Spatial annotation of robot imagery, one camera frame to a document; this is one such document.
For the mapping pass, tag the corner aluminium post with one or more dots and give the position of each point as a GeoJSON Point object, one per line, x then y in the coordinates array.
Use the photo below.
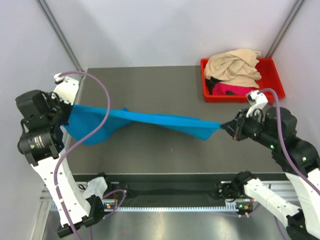
{"type": "Point", "coordinates": [298, 4]}
{"type": "Point", "coordinates": [46, 10]}

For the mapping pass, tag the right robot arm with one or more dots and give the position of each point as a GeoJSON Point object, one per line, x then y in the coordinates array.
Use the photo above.
{"type": "Point", "coordinates": [299, 160]}

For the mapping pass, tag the beige t-shirt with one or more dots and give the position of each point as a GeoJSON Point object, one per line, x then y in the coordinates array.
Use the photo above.
{"type": "Point", "coordinates": [235, 68]}

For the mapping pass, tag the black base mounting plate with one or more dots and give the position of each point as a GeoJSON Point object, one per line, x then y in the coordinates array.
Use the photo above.
{"type": "Point", "coordinates": [174, 189]}

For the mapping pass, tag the pink t-shirt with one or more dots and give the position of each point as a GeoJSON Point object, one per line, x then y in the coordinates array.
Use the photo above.
{"type": "Point", "coordinates": [221, 89]}

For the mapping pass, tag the right corner aluminium post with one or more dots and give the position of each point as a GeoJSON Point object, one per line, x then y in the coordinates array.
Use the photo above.
{"type": "Point", "coordinates": [298, 4]}

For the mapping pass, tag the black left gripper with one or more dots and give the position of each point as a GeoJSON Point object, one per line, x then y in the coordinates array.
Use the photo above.
{"type": "Point", "coordinates": [68, 107]}

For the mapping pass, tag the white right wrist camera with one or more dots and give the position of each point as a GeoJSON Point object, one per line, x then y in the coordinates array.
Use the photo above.
{"type": "Point", "coordinates": [257, 101]}

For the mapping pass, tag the blue t-shirt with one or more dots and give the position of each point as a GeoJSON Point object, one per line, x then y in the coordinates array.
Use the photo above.
{"type": "Point", "coordinates": [84, 119]}

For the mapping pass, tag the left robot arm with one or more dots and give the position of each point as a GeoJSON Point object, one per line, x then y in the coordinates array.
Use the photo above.
{"type": "Point", "coordinates": [41, 142]}

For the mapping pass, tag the black t-shirt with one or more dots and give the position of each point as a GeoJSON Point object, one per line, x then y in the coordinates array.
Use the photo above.
{"type": "Point", "coordinates": [211, 83]}

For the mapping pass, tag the white slotted cable duct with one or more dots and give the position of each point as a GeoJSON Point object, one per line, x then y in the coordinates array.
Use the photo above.
{"type": "Point", "coordinates": [228, 207]}

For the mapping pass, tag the red plastic bin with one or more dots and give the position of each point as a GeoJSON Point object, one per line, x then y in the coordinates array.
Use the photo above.
{"type": "Point", "coordinates": [270, 79]}

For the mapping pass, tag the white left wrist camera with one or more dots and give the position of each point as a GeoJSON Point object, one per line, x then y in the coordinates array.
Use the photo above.
{"type": "Point", "coordinates": [58, 78]}

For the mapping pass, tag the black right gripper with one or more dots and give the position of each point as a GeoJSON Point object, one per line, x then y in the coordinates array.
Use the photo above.
{"type": "Point", "coordinates": [237, 124]}

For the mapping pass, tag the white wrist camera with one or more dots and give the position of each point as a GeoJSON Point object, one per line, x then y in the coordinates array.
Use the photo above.
{"type": "Point", "coordinates": [58, 78]}
{"type": "Point", "coordinates": [257, 101]}

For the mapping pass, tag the left corner aluminium post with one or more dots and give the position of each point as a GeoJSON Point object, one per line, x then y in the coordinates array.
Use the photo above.
{"type": "Point", "coordinates": [46, 10]}

